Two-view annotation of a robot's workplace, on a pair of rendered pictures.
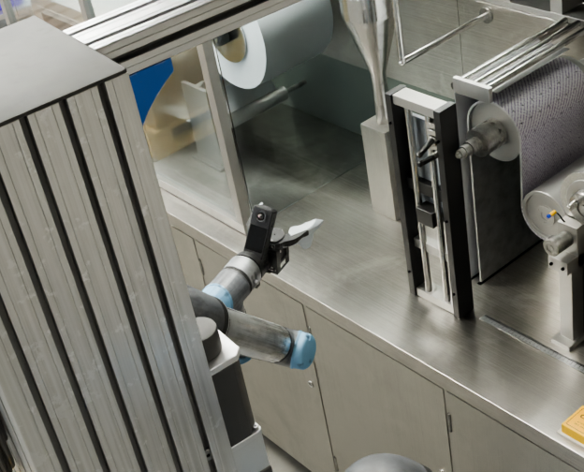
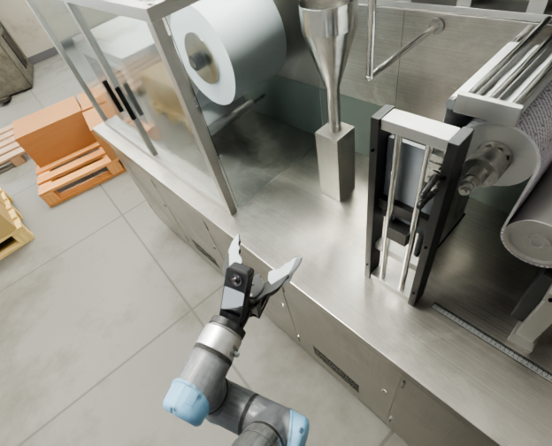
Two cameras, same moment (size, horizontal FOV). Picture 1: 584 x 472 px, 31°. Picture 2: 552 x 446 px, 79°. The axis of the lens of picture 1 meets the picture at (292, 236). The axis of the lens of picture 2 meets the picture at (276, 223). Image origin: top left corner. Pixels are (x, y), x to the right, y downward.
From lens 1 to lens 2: 1.68 m
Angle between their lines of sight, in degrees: 14
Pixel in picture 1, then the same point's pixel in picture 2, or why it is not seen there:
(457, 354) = (421, 351)
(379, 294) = (339, 276)
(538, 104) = not seen: outside the picture
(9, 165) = not seen: outside the picture
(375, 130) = (329, 138)
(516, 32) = (469, 41)
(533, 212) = (517, 235)
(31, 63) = not seen: outside the picture
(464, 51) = (402, 65)
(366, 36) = (327, 52)
